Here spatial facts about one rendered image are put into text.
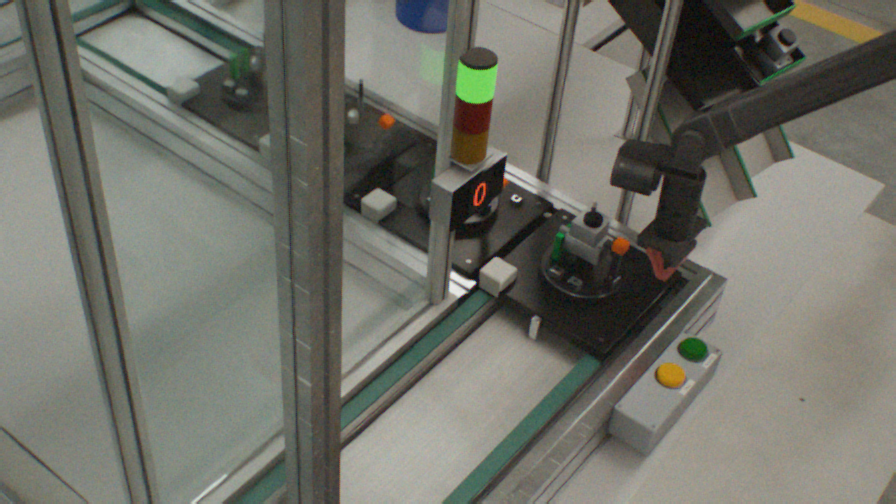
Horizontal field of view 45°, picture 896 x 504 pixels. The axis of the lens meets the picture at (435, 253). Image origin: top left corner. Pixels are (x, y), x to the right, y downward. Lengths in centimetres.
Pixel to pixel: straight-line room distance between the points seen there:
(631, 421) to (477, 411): 22
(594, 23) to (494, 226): 92
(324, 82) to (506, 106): 173
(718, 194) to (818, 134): 212
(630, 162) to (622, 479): 47
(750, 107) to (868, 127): 266
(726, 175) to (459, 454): 72
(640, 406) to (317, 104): 110
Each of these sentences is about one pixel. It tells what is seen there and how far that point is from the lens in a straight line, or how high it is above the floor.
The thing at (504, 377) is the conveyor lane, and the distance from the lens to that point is 166.
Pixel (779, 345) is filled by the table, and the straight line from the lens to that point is 191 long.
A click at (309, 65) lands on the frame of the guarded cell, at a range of 56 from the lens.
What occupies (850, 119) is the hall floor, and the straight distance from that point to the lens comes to 415.
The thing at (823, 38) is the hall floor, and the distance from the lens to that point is 460.
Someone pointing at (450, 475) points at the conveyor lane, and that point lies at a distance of 154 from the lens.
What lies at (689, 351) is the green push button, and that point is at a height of 97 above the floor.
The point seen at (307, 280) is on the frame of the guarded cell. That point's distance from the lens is 65.
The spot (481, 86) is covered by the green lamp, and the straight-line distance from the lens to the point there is 140.
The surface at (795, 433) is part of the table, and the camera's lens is 179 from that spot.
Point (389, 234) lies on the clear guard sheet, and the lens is 148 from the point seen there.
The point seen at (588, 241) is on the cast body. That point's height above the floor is 106.
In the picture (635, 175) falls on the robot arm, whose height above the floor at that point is 124.
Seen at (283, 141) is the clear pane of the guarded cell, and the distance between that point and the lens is 59.
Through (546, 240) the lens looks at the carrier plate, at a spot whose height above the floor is 97.
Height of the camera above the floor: 216
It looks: 43 degrees down
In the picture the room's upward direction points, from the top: 5 degrees clockwise
